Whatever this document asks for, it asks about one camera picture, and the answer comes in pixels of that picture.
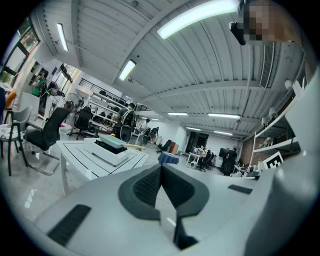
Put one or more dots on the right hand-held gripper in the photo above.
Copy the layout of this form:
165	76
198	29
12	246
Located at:
287	212

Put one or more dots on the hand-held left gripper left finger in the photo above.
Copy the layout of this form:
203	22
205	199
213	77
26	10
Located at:
130	197

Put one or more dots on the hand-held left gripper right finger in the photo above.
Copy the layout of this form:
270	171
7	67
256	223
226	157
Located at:
197	197

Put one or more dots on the black portable stove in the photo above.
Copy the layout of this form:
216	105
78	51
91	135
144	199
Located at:
100	153

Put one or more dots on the square pan with wooden handle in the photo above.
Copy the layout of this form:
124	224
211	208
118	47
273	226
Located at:
112	141

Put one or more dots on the round grey device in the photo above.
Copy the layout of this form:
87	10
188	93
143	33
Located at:
193	164

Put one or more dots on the blue draped stool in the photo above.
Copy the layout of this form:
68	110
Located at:
168	158

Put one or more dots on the black monitor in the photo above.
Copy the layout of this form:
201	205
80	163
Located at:
223	152

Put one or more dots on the standing fan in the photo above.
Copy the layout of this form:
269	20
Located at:
125	133
72	101
144	140

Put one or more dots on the black swivel office chair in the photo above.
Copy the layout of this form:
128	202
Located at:
166	145
83	117

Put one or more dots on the white shelf with storage bins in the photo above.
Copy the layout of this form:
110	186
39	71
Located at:
275	148

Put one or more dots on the long ceiling light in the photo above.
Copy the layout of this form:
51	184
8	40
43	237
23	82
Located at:
195	18
177	114
127	69
223	132
193	129
62	37
223	115

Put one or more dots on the white table with black lines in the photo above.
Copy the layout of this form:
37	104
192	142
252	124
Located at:
75	150

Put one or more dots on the white storage bin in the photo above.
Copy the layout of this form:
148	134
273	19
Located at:
64	133

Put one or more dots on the white shelf with black bags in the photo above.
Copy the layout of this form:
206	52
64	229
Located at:
105	100

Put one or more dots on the black mesh sled chair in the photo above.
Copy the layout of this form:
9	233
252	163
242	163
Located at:
47	132

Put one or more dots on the black railing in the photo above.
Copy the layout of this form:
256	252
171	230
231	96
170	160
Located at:
100	86

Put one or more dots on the white chair with black legs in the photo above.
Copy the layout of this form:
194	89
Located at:
23	115

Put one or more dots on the dark framed window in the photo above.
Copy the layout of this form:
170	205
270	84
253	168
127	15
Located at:
27	37
68	75

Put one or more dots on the floral round seat cushion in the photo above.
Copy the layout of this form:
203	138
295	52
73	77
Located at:
7	131

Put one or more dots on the ceiling air vent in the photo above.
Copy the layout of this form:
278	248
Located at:
267	65

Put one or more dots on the person's head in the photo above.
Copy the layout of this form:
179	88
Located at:
287	25

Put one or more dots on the white frame cart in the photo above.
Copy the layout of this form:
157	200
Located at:
197	155

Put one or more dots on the black head camera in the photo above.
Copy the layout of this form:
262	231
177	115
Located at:
237	32

